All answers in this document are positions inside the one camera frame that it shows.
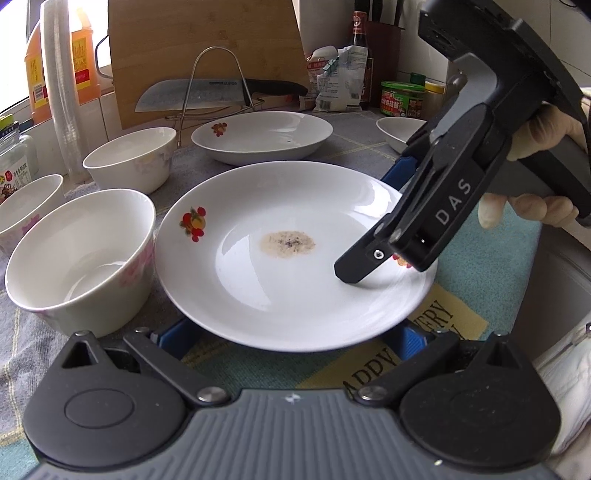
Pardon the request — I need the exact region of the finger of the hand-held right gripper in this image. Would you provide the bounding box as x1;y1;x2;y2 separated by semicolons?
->
381;105;492;190
335;143;444;283

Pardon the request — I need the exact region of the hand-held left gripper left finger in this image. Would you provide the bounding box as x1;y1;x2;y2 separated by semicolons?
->
61;318;230;409

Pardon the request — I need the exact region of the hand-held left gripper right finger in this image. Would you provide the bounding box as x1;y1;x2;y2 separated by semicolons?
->
353;324;532;408

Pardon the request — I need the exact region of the white fruit print plate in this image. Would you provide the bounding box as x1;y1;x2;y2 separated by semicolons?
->
191;111;333;166
154;161;438;352
376;117;428;154

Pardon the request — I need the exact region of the white pink floral bowl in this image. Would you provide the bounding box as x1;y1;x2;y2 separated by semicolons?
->
4;188;158;337
83;127;178;195
0;174;65;254

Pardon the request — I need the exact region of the person's right forearm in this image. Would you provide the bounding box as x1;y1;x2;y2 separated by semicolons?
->
577;85;591;139

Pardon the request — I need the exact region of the person's right hand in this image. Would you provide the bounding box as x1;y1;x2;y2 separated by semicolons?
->
478;105;589;229

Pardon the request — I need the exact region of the grey plaid cloth mat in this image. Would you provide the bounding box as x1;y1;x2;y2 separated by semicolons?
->
0;111;543;402

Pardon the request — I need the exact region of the green seasoning can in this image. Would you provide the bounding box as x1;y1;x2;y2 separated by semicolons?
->
381;80;426;120

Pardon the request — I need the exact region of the yellow lid jar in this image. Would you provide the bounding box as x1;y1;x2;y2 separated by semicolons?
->
424;80;451;121

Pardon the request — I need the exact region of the white green seasoning bag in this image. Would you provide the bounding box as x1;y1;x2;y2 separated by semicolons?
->
318;47;370;112

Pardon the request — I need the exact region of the dark knife block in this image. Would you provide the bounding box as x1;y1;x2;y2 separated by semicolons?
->
367;21;407;109

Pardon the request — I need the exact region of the dark soy sauce bottle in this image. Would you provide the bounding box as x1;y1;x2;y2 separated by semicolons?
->
352;11;375;109

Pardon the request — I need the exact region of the white quilted garment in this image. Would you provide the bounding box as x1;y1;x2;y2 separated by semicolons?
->
531;318;591;480

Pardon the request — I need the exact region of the glass jar with label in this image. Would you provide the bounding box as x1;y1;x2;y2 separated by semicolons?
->
0;115;40;204

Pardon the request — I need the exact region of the wooden cutting board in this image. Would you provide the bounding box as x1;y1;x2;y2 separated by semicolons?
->
107;0;305;131

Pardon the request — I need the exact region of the stack of clear plastic cups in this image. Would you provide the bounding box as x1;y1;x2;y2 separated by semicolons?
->
41;0;90;183

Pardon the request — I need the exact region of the orange cooking oil bottle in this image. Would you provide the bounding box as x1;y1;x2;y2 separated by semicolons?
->
25;0;101;125

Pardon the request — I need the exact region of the metal wire rack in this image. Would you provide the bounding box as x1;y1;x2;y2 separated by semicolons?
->
167;47;266;148

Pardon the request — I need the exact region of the steel cleaver black handle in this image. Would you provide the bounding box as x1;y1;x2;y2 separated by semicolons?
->
135;78;308;114

